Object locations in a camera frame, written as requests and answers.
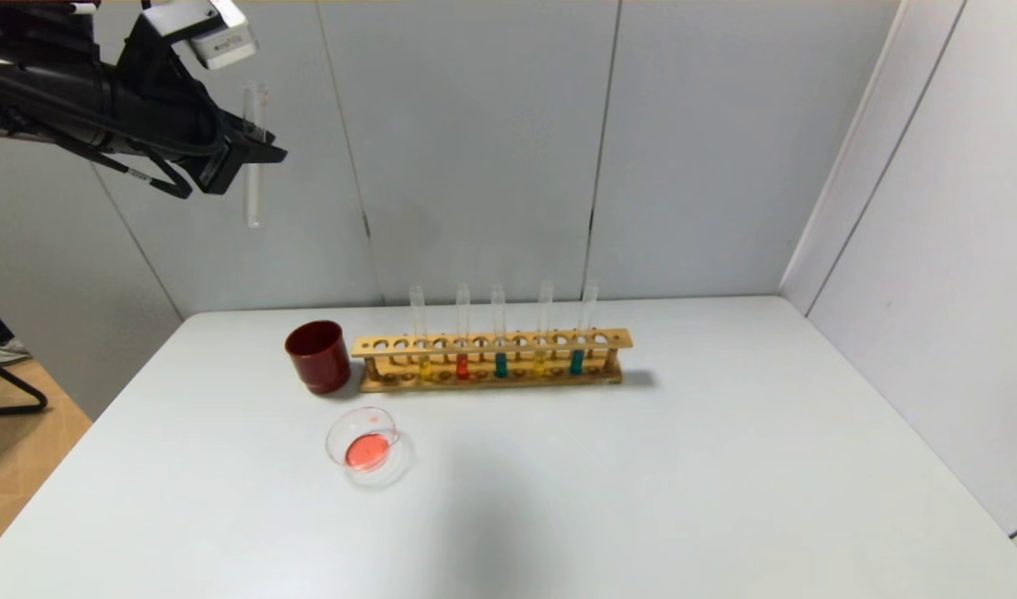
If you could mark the dark red cup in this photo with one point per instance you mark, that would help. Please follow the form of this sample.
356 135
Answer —
318 362

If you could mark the test tube with yellow pigment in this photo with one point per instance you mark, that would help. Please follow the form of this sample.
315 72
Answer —
540 363
425 368

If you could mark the test tube with teal pigment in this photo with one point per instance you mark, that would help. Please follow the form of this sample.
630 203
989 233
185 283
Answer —
576 362
500 365

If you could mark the test tube with red pigment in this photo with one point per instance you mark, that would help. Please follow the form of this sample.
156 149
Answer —
462 367
253 195

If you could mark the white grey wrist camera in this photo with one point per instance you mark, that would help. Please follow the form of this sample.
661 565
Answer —
213 37

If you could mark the clear glass beaker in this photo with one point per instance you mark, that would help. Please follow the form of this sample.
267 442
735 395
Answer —
367 453

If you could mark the grey white shoe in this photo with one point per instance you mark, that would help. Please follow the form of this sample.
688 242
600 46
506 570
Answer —
11 353

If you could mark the wooden test tube rack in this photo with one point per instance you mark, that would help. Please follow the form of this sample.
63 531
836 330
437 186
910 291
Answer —
491 343

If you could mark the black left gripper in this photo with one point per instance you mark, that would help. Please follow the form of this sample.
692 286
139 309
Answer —
219 164

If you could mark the black metal stand leg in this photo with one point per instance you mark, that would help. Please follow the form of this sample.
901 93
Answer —
9 379

